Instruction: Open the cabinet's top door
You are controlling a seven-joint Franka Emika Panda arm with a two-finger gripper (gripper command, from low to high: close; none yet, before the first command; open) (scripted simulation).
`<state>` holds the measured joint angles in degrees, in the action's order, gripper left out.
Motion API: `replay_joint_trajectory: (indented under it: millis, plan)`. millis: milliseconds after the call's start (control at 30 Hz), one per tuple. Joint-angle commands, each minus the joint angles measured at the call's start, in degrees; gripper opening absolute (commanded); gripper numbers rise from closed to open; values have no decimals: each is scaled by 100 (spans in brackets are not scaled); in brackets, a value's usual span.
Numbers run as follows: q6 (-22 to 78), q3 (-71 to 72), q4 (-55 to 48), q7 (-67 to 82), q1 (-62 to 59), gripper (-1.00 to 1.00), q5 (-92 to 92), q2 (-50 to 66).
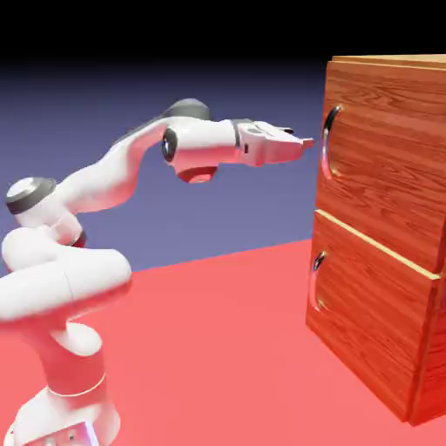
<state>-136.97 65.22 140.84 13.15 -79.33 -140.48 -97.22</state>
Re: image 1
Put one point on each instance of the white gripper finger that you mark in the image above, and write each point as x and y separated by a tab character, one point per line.
308	142
288	130

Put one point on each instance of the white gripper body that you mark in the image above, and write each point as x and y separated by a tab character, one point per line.
275	148

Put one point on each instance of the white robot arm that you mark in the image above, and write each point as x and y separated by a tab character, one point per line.
104	181

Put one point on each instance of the wooden cabinet door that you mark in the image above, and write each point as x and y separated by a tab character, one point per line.
383	156
366	313

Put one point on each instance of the reddish wooden cabinet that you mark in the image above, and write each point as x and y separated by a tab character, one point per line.
383	244

